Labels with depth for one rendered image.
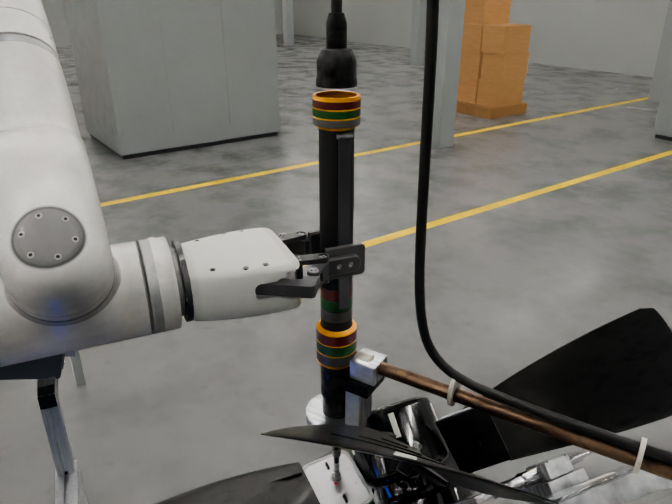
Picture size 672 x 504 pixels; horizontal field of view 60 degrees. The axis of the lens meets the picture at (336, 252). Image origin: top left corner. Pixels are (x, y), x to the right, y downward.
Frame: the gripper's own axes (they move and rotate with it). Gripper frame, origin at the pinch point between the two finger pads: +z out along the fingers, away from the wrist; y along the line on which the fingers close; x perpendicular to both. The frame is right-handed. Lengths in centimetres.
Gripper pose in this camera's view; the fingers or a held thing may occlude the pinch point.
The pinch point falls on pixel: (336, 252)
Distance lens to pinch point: 58.1
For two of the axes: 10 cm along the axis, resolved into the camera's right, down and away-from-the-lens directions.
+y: 4.0, 3.8, -8.3
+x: 0.0, -9.1, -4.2
